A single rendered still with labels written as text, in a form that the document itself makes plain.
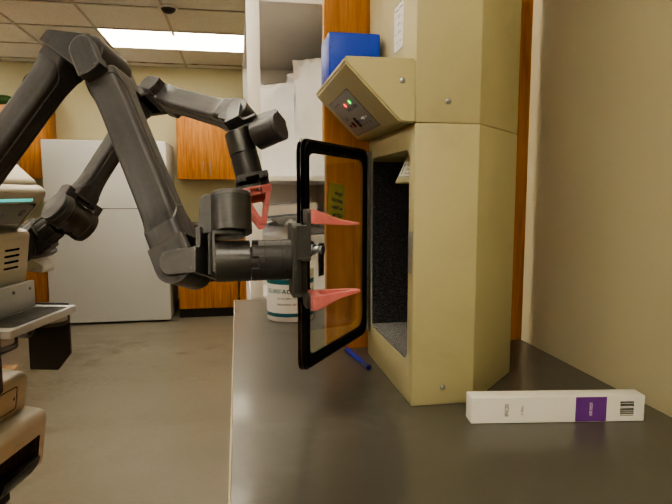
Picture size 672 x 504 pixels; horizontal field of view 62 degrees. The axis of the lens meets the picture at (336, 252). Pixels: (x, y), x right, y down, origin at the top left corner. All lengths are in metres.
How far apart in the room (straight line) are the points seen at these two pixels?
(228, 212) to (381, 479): 0.40
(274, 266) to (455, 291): 0.34
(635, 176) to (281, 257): 0.68
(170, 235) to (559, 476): 0.60
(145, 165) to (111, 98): 0.13
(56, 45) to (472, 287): 0.78
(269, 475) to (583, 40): 1.04
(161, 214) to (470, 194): 0.49
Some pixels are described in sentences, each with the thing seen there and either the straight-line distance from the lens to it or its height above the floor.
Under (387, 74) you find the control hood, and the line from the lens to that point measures 0.92.
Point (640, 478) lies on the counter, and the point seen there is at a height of 0.94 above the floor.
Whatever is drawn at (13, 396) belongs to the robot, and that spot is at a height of 0.85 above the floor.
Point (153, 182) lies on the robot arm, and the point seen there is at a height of 1.31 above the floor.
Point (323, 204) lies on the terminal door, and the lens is 1.01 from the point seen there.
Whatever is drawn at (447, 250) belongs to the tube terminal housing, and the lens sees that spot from 0.94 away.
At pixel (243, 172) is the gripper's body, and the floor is 1.34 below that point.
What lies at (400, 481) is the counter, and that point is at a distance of 0.76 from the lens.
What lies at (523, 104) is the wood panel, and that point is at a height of 1.50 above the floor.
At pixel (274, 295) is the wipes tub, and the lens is 1.57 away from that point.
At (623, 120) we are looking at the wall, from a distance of 1.20.
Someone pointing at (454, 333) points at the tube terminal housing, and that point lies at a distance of 0.97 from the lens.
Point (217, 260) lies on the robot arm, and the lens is 0.76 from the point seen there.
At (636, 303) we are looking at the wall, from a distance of 1.16.
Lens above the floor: 1.30
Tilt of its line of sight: 6 degrees down
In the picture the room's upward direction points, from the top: straight up
